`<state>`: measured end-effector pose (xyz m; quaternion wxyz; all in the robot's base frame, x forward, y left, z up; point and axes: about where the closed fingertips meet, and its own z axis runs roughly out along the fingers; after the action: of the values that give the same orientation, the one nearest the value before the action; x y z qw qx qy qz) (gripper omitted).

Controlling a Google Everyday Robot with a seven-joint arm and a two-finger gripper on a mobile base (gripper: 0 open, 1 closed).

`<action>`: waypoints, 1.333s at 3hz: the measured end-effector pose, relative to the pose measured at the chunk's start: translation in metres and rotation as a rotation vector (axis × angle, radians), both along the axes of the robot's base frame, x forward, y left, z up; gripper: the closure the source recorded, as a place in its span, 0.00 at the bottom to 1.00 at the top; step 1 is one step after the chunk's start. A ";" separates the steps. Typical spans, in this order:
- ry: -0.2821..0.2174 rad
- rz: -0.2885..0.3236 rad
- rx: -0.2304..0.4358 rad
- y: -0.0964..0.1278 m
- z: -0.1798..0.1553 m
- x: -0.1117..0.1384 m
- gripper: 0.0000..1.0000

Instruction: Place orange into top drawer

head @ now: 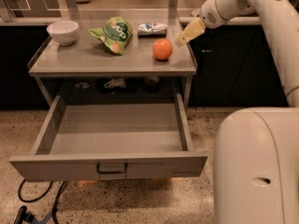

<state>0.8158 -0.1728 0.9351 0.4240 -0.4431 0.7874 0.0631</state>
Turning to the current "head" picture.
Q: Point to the white ceramic bowl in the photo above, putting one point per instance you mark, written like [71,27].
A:
[63,32]

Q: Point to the orange fruit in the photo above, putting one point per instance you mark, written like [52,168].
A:
[162,49]

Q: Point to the green chip bag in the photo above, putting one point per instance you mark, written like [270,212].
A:
[115,35]

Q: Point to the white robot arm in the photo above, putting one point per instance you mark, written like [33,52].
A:
[256,154]

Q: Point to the silver blue snack packet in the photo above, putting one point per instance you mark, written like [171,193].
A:
[152,28]

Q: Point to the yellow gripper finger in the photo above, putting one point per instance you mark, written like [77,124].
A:
[194,28]

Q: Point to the black drawer handle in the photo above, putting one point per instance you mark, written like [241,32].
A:
[111,169]

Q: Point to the open grey top drawer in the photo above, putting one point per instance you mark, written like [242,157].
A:
[153,139]

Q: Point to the black plug on floor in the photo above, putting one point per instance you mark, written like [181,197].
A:
[23,216]

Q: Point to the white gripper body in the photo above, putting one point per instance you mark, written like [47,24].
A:
[209,15]

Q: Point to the grey metal drawer cabinet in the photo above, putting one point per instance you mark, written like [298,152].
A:
[88,57]

